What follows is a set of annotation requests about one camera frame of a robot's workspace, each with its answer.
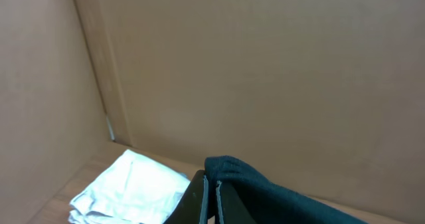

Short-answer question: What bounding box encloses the black t-shirt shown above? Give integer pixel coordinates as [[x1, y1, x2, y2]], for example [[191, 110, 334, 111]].
[[205, 156, 363, 224]]

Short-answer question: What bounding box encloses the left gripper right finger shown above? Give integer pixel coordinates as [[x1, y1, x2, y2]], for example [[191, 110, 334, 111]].
[[215, 181, 256, 224]]

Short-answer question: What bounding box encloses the folded beige clothes stack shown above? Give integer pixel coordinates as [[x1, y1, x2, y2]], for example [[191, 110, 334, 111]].
[[68, 150, 190, 224]]

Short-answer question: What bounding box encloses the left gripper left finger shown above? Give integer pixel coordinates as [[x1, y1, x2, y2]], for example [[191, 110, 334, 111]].
[[164, 170, 209, 224]]

